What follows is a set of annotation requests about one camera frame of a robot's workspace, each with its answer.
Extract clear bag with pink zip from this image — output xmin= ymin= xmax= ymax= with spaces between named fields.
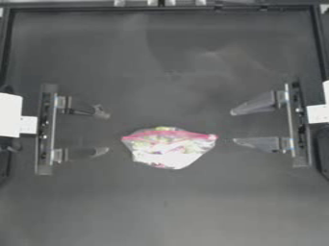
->
xmin=119 ymin=125 xmax=219 ymax=170

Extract black table frame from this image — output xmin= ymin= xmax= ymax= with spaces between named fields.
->
xmin=0 ymin=0 xmax=329 ymax=113

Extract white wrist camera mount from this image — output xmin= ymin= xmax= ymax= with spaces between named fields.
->
xmin=305 ymin=80 xmax=329 ymax=125
xmin=0 ymin=91 xmax=39 ymax=139

